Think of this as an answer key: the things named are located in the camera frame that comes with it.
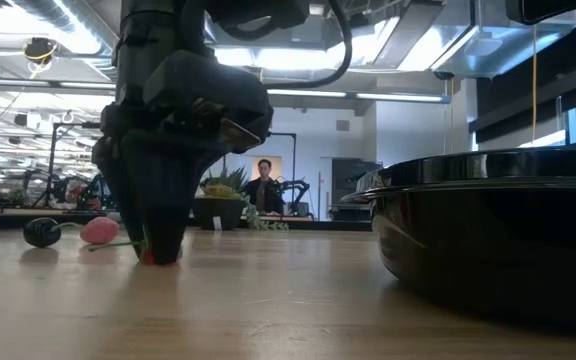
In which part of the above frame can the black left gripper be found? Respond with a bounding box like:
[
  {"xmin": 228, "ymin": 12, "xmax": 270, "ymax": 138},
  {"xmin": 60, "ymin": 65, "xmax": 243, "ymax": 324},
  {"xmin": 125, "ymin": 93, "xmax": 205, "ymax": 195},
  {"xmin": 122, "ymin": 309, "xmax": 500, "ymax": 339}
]
[{"xmin": 91, "ymin": 102, "xmax": 229, "ymax": 265}]

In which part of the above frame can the pink raspberry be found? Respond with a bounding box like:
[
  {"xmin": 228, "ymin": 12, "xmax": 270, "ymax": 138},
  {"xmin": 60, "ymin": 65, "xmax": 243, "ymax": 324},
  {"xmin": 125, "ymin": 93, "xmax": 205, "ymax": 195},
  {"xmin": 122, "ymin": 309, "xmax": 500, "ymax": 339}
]
[{"xmin": 80, "ymin": 216, "xmax": 121, "ymax": 245}]

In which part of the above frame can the red strawberry with green leaves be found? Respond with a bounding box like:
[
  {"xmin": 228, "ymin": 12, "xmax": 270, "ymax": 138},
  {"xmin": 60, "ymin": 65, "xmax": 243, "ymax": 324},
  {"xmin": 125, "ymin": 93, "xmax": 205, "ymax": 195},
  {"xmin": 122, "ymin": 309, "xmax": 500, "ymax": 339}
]
[{"xmin": 87, "ymin": 227, "xmax": 157, "ymax": 265}]

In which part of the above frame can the black plastic tupperware container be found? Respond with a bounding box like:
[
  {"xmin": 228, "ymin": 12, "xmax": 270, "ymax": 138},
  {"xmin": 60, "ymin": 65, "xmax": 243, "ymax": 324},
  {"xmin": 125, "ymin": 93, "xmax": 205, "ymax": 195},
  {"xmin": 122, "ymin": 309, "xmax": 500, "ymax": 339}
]
[{"xmin": 340, "ymin": 146, "xmax": 576, "ymax": 332}]

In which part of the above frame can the succulent plant in black pot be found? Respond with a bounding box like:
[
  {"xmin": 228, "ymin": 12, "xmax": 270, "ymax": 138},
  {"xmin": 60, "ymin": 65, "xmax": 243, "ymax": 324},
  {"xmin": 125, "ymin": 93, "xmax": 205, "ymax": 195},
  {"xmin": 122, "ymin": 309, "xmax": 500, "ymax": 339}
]
[{"xmin": 192, "ymin": 166, "xmax": 249, "ymax": 231}]

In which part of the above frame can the trailing green vine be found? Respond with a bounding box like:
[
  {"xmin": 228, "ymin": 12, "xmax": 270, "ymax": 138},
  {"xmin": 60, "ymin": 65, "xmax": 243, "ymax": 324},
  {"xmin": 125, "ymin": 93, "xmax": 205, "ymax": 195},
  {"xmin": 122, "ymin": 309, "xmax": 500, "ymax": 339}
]
[{"xmin": 241, "ymin": 193, "xmax": 289, "ymax": 231}]

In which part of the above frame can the person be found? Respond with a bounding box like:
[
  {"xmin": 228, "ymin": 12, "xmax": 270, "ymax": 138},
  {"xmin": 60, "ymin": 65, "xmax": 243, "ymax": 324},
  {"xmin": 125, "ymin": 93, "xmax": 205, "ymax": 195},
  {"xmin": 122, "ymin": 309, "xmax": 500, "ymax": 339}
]
[{"xmin": 243, "ymin": 158, "xmax": 285, "ymax": 215}]

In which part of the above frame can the dark background cabinet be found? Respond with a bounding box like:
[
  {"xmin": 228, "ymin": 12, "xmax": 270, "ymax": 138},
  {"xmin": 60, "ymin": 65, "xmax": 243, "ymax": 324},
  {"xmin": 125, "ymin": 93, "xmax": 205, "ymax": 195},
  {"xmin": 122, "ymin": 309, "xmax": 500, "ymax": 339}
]
[{"xmin": 331, "ymin": 158, "xmax": 384, "ymax": 221}]

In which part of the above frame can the black metal frame stand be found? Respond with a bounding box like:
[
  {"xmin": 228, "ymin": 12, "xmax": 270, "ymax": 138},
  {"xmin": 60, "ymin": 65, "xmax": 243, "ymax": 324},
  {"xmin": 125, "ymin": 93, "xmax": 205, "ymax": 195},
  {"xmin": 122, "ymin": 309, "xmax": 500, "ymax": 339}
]
[
  {"xmin": 267, "ymin": 132, "xmax": 298, "ymax": 216},
  {"xmin": 47, "ymin": 122, "xmax": 102, "ymax": 209}
]

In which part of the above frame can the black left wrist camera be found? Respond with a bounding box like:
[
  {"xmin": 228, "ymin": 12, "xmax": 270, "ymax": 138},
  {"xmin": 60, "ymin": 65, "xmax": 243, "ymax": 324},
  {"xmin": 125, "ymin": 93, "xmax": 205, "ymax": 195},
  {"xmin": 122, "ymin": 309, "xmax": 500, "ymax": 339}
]
[{"xmin": 142, "ymin": 49, "xmax": 275, "ymax": 155}]

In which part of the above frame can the ceiling device with yellow cable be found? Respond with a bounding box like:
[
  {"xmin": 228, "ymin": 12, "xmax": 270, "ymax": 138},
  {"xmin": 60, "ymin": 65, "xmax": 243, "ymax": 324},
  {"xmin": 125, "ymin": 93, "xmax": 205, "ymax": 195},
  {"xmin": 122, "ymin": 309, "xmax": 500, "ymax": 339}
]
[{"xmin": 22, "ymin": 37, "xmax": 60, "ymax": 65}]

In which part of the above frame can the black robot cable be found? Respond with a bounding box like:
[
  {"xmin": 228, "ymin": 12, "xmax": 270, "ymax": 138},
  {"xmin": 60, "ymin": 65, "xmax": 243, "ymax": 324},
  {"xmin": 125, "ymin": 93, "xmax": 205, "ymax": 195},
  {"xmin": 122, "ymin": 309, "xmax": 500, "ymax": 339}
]
[{"xmin": 267, "ymin": 0, "xmax": 353, "ymax": 90}]

